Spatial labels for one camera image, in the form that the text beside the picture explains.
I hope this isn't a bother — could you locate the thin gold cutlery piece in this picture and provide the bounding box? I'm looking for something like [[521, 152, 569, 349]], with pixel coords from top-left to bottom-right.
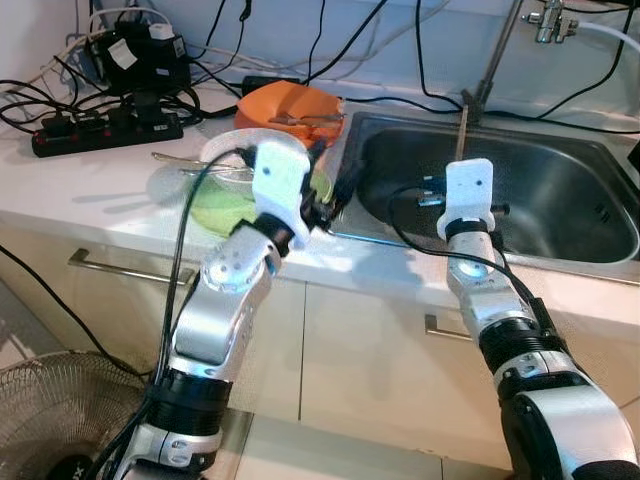
[[455, 107, 472, 163]]

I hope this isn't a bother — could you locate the gold metal spoon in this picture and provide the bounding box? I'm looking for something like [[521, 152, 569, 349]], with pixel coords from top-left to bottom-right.
[[150, 151, 253, 179]]

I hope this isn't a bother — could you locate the beige kitchen cabinet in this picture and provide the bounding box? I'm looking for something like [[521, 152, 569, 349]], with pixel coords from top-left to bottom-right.
[[0, 225, 640, 471]]

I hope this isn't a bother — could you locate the silver metal spoon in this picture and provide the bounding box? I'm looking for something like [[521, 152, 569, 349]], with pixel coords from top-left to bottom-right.
[[268, 112, 348, 128]]

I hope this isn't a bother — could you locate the orange plastic bowl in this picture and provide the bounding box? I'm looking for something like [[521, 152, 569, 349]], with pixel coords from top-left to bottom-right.
[[237, 80, 348, 148]]

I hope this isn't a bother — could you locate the black flat power brick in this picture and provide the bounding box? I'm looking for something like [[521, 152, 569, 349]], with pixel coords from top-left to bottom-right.
[[240, 74, 306, 93]]

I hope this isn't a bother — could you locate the green plate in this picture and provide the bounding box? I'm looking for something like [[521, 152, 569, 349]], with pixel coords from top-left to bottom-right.
[[190, 165, 338, 239]]

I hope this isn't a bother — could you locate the stainless steel sink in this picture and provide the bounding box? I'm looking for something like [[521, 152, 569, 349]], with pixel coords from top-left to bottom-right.
[[328, 110, 640, 269]]

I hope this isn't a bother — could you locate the silver faucet pipe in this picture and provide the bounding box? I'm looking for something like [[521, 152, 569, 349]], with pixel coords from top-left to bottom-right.
[[460, 0, 526, 126]]

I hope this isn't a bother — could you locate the black plug adapter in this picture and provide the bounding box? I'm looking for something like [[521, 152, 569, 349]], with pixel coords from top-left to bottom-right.
[[120, 90, 179, 126]]

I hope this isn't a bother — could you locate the black boxy power adapter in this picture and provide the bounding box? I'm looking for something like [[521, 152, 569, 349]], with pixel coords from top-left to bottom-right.
[[85, 22, 193, 96]]

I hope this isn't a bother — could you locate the silver water valve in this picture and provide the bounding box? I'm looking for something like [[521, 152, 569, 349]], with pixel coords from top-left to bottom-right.
[[523, 0, 583, 46]]

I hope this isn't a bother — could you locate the black power strip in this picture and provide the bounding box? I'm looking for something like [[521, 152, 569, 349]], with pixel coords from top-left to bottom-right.
[[30, 108, 186, 159]]

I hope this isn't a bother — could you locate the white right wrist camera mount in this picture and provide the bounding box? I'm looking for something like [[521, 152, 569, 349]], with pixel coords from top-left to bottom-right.
[[437, 158, 496, 239]]

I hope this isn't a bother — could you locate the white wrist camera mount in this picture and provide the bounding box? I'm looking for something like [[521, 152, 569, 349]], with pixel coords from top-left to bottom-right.
[[252, 140, 313, 229], [437, 158, 496, 239]]

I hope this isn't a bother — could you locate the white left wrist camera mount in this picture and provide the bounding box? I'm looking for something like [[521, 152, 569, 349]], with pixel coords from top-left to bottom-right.
[[252, 140, 313, 229]]

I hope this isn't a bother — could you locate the silver bar drawer handle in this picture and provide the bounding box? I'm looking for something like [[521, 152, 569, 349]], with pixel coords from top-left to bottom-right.
[[68, 248, 169, 288], [423, 314, 483, 343]]

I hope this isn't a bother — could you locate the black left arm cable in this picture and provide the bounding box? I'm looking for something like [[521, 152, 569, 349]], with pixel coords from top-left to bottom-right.
[[100, 145, 256, 480]]

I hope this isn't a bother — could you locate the white water hose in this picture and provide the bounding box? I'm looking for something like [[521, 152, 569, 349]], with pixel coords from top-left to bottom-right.
[[575, 20, 640, 53]]

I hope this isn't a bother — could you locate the black hanging cable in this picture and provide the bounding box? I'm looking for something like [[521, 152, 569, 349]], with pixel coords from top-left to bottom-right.
[[0, 243, 151, 383]]

